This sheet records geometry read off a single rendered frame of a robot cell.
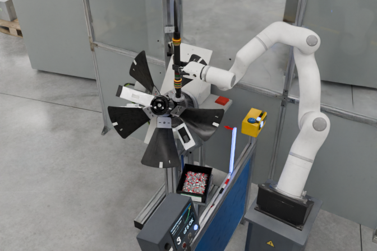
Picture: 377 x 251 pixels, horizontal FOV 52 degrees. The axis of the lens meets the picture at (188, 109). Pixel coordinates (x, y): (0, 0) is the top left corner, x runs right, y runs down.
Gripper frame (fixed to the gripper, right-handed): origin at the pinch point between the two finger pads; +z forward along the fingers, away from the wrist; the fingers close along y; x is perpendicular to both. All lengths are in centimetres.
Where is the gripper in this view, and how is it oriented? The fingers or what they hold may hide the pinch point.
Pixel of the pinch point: (178, 65)
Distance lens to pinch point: 203.8
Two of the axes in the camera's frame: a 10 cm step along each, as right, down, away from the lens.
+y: 4.9, -5.3, 7.0
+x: 0.0, -8.0, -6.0
